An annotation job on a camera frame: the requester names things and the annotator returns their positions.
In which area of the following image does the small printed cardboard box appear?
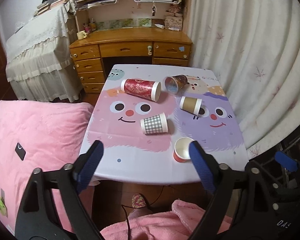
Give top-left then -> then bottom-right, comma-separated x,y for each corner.
165,16 -> 183,31

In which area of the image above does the brown kraft paper cup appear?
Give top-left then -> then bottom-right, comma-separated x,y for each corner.
179,96 -> 202,115

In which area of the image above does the black phone on blanket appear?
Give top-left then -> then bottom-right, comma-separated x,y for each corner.
15,143 -> 26,161

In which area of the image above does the pink fleece clothing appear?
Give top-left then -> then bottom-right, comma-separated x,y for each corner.
99,199 -> 233,240

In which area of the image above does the white lace covered furniture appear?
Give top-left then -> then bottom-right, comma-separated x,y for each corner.
6,0 -> 82,102

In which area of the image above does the black cable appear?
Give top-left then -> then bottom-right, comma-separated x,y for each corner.
121,184 -> 167,240

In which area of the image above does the small red paper cup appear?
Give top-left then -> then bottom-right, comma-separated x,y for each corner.
173,137 -> 193,163

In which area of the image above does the wooden bookshelf hutch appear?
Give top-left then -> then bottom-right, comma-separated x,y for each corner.
74,0 -> 189,31

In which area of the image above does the large red patterned paper cup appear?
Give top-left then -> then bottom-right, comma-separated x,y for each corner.
121,79 -> 161,102

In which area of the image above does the dark colourful paper cup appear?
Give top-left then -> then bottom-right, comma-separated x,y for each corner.
164,75 -> 187,95

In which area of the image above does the patterned slipper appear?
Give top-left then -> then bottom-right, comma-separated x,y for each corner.
132,193 -> 148,209

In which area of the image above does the pink fluffy blanket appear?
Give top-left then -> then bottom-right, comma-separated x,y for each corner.
0,100 -> 94,233

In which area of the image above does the green snack wrapper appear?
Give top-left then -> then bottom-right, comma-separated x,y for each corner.
0,189 -> 7,217

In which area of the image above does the cartoon monster table cloth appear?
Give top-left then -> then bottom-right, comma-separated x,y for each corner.
81,64 -> 248,185

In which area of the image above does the grey checkered paper cup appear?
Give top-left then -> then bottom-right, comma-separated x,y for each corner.
140,113 -> 168,135

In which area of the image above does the wooden desk with drawers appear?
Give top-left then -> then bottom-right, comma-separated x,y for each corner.
70,27 -> 192,93

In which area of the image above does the white floral curtain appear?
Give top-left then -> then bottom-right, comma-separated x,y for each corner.
187,0 -> 300,158

